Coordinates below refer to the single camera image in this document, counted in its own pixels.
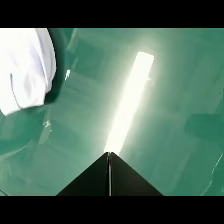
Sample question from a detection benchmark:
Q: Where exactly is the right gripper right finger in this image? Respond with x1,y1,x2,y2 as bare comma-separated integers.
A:
109,151,164,197

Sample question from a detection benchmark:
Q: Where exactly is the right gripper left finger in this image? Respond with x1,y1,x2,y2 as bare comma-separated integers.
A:
57,151,111,197

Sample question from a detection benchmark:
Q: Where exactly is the white shirt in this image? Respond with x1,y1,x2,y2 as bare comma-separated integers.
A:
0,28,57,117

